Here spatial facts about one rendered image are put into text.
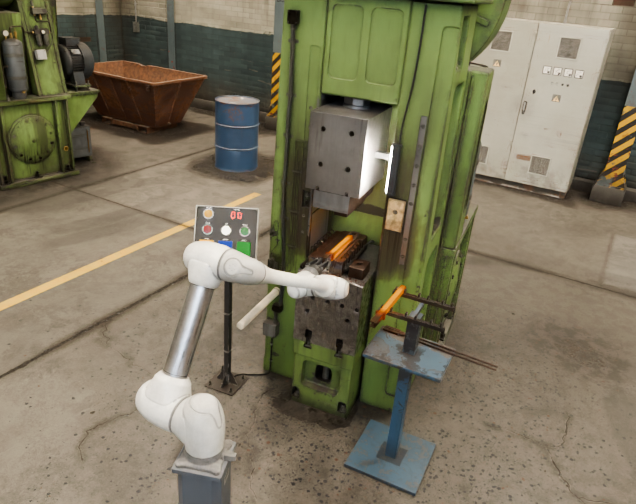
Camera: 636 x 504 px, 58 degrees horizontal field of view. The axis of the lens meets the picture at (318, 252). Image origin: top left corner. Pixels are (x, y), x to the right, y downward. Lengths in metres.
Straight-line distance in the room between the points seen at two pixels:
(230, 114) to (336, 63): 4.56
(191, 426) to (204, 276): 0.56
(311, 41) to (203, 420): 1.85
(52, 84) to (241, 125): 2.19
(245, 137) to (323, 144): 4.66
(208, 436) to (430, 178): 1.60
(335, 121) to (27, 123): 4.84
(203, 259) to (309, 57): 1.24
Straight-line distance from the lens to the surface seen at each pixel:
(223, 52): 10.80
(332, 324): 3.18
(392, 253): 3.09
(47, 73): 7.31
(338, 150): 2.86
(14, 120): 7.12
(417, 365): 2.84
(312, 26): 2.99
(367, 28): 2.89
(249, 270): 2.19
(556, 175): 8.07
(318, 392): 3.48
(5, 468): 3.46
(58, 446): 3.49
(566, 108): 7.91
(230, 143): 7.51
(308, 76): 3.02
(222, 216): 3.13
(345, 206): 2.93
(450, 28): 2.80
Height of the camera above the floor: 2.34
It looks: 25 degrees down
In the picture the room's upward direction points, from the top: 5 degrees clockwise
